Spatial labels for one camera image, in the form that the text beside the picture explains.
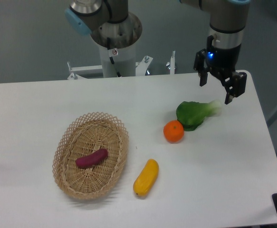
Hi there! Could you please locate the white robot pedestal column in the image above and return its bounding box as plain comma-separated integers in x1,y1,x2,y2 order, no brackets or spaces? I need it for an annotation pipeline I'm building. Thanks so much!
98,44,136,78

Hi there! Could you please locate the oval wicker basket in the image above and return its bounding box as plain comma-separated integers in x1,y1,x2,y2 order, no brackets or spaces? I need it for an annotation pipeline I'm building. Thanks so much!
53,112,129,200

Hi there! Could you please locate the purple sweet potato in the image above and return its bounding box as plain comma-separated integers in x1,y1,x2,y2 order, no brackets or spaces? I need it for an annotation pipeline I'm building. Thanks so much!
75,148,108,169

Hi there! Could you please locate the yellow mango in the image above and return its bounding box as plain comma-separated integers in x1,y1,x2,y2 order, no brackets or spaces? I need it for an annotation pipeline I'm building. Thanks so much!
133,159,159,197

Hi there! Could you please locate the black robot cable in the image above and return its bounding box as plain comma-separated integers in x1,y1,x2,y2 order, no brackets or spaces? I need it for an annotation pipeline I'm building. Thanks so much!
106,37,122,78

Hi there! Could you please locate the white metal base frame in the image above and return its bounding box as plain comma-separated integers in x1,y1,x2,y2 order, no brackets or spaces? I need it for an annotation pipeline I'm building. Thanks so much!
67,50,176,80

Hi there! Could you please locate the green bok choy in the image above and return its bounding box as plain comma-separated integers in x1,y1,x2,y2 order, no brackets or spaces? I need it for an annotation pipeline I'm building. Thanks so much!
176,100,222,132

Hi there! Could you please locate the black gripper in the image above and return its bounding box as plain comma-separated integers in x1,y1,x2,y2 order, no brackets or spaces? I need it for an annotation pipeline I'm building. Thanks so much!
194,35,247,105

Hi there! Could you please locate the orange tangerine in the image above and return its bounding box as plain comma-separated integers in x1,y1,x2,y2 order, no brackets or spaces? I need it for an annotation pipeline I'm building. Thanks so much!
163,120,185,143

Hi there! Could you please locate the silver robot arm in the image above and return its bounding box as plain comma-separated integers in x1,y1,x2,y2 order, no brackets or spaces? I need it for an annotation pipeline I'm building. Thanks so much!
65,0,250,104

